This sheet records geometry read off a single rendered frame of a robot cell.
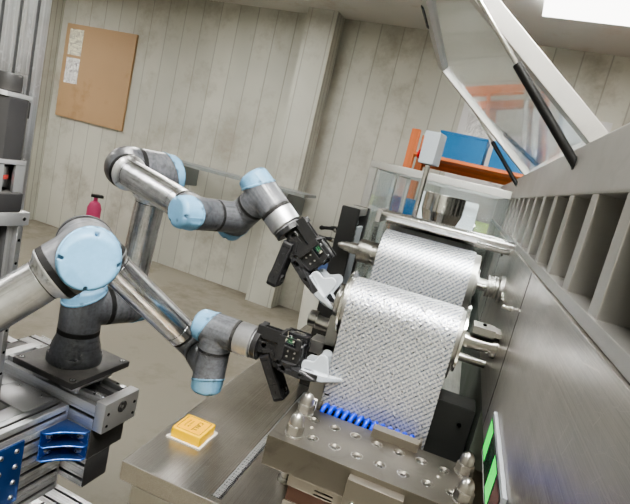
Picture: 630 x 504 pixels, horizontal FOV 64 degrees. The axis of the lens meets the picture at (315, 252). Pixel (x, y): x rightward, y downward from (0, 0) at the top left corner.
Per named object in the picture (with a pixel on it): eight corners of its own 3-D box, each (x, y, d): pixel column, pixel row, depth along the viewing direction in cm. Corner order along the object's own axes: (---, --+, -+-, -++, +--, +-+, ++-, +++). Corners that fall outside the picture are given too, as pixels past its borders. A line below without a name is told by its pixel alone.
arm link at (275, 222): (258, 222, 116) (272, 221, 123) (270, 239, 115) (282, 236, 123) (283, 203, 113) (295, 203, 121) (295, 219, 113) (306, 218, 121)
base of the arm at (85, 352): (33, 356, 145) (37, 324, 143) (75, 343, 159) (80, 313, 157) (72, 375, 140) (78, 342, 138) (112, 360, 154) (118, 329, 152)
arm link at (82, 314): (49, 321, 147) (55, 277, 144) (94, 317, 157) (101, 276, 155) (67, 337, 139) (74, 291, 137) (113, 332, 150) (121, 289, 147)
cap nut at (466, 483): (452, 490, 90) (459, 468, 90) (472, 499, 90) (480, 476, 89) (451, 502, 87) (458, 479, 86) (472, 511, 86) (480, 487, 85)
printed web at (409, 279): (348, 391, 151) (391, 227, 142) (425, 419, 145) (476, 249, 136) (307, 453, 114) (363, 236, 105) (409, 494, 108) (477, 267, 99)
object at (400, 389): (320, 406, 113) (340, 328, 110) (424, 445, 106) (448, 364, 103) (319, 407, 112) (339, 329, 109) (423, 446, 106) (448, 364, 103)
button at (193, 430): (187, 422, 115) (189, 413, 115) (214, 434, 114) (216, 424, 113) (169, 436, 109) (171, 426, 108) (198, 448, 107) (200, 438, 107)
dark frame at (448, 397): (321, 426, 128) (340, 353, 125) (451, 477, 119) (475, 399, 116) (312, 439, 121) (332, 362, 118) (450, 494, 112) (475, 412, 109)
